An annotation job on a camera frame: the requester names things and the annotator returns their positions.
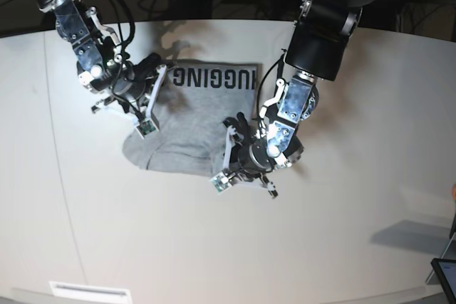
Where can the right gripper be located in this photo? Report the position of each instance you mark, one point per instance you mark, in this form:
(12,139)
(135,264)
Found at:
(132,89)

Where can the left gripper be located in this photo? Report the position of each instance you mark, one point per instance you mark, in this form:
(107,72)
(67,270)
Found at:
(245,158)

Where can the grey T-shirt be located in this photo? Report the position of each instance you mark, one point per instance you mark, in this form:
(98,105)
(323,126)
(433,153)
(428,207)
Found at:
(192,104)

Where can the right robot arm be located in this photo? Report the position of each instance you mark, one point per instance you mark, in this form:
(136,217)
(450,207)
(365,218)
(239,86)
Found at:
(102,60)

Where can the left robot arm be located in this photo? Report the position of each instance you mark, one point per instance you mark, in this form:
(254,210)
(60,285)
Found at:
(321,34)

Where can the white paper label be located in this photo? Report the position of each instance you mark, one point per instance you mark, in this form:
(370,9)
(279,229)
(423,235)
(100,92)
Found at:
(65,289)

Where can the black tablet screen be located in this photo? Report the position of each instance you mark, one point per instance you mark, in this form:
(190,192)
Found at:
(445,271)

